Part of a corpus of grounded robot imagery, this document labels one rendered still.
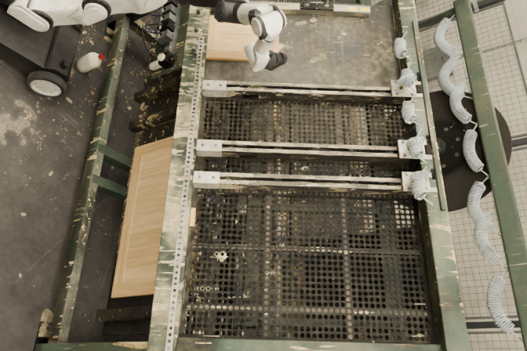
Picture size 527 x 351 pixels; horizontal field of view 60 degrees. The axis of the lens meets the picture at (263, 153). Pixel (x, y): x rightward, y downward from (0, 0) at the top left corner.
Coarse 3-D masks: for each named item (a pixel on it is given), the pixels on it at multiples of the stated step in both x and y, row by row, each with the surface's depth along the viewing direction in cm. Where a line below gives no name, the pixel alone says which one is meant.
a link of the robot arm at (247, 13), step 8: (240, 8) 197; (248, 8) 192; (256, 8) 186; (264, 8) 187; (272, 8) 189; (240, 16) 198; (248, 16) 192; (256, 16) 182; (248, 24) 198; (256, 24) 183; (256, 32) 186
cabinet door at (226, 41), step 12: (216, 24) 267; (228, 24) 267; (240, 24) 267; (216, 36) 263; (228, 36) 263; (240, 36) 264; (252, 36) 264; (216, 48) 259; (228, 48) 260; (240, 48) 260; (276, 48) 260; (228, 60) 258; (240, 60) 257
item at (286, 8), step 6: (282, 6) 271; (288, 6) 272; (294, 6) 272; (336, 6) 273; (342, 6) 273; (348, 6) 273; (354, 6) 273; (360, 6) 273; (366, 6) 274; (288, 12) 273; (294, 12) 273; (300, 12) 273; (306, 12) 273; (312, 12) 272; (318, 12) 272; (324, 12) 272; (330, 12) 272; (336, 12) 272; (342, 12) 272; (348, 12) 272; (354, 12) 272; (360, 12) 272; (366, 12) 272
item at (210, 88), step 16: (208, 80) 243; (400, 80) 232; (208, 96) 246; (224, 96) 246; (240, 96) 246; (256, 96) 245; (272, 96) 245; (288, 96) 245; (304, 96) 244; (320, 96) 244; (336, 96) 244; (352, 96) 243; (368, 96) 243; (384, 96) 243; (400, 96) 239; (416, 96) 238
